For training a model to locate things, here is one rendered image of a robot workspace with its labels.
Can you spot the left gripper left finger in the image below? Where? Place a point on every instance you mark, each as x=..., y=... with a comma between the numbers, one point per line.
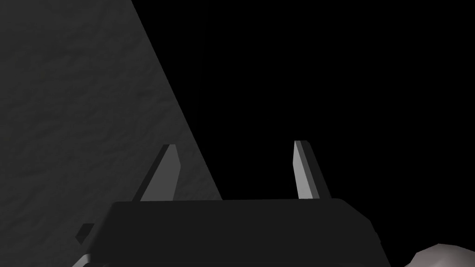
x=161, y=181

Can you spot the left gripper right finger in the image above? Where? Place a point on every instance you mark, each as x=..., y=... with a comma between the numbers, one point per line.
x=306, y=178

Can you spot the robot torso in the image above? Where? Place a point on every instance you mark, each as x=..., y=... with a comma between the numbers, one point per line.
x=447, y=257

